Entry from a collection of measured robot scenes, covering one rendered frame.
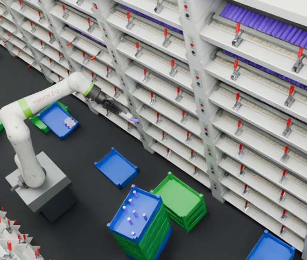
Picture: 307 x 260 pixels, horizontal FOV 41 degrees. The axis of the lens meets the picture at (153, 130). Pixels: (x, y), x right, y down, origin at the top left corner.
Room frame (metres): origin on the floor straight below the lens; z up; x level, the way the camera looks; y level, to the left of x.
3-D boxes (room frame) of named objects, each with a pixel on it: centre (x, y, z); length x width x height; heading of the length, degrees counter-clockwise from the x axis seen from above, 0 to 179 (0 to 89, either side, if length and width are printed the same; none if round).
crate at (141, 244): (1.24, 0.25, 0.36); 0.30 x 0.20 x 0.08; 137
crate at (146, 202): (1.24, 0.25, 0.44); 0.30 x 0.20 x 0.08; 137
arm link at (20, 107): (1.82, 0.75, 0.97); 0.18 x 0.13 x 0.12; 107
